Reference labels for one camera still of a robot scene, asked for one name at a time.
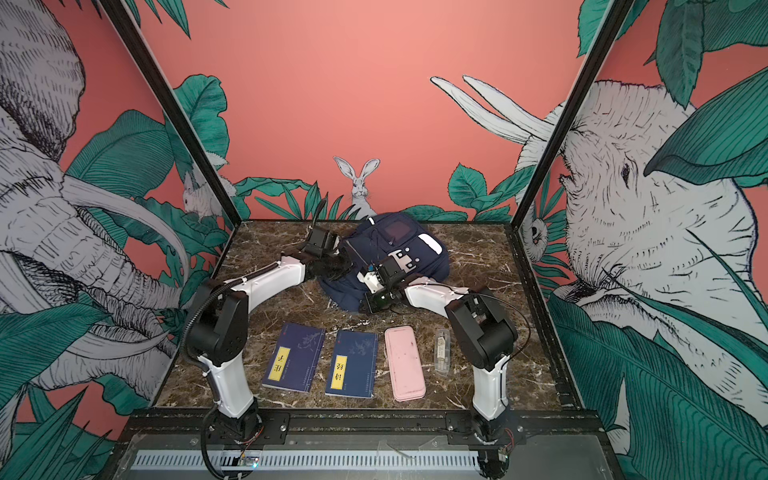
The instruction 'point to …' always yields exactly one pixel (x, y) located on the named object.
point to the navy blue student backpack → (418, 249)
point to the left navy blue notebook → (295, 358)
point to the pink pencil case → (406, 368)
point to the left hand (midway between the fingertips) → (363, 258)
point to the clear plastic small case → (442, 350)
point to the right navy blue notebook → (352, 364)
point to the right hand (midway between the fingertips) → (356, 307)
